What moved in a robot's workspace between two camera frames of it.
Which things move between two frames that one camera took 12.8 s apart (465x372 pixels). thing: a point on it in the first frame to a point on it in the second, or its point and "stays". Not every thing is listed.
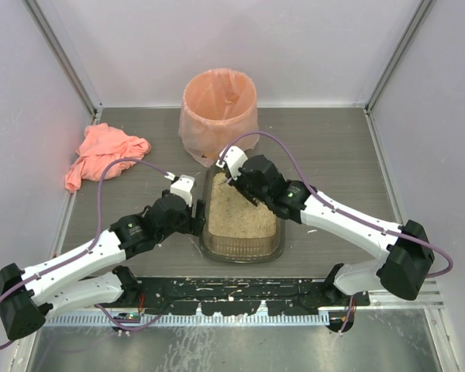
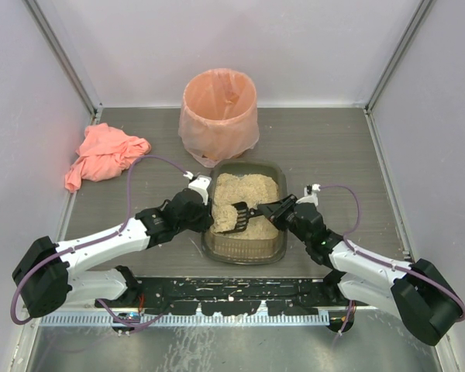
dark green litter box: x=238 y=250 stays
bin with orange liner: x=218 y=106 stays
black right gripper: x=246 y=186 to x=283 y=211
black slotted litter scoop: x=245 y=192 to x=243 y=214
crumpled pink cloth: x=103 y=145 stays
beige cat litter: x=232 y=214 stays
